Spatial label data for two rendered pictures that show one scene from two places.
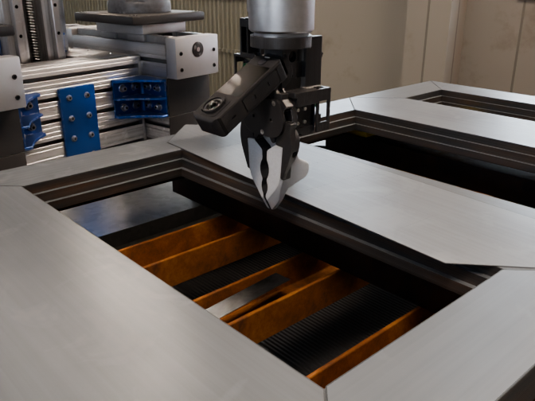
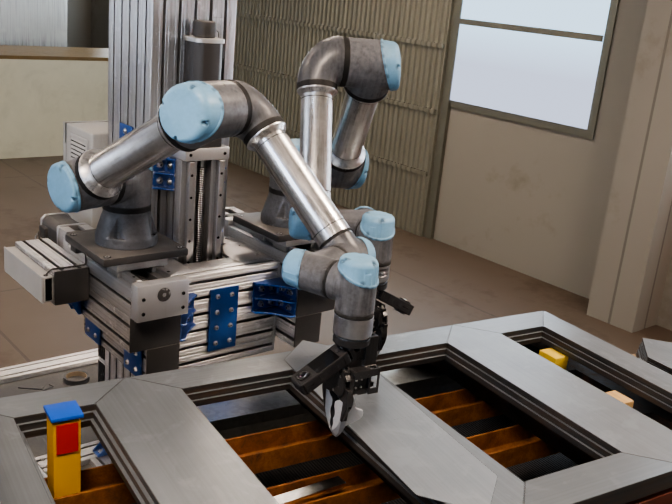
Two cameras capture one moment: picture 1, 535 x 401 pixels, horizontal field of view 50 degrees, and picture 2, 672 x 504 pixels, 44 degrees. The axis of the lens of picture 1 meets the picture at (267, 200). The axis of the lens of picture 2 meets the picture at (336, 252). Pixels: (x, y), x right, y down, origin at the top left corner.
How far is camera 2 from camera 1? 0.97 m
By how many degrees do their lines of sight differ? 10
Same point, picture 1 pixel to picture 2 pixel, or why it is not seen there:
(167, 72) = not seen: hidden behind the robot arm
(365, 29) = (569, 173)
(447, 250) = (423, 486)
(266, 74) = (336, 361)
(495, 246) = (454, 489)
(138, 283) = (242, 475)
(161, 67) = not seen: hidden behind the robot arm
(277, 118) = (341, 385)
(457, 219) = (446, 467)
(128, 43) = (273, 249)
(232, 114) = (312, 383)
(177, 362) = not seen: outside the picture
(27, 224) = (185, 422)
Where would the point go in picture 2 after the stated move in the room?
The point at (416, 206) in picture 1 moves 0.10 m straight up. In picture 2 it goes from (428, 451) to (434, 405)
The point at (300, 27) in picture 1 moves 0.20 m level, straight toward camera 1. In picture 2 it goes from (360, 337) to (333, 382)
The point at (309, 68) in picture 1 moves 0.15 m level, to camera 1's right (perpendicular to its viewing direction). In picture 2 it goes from (368, 355) to (446, 368)
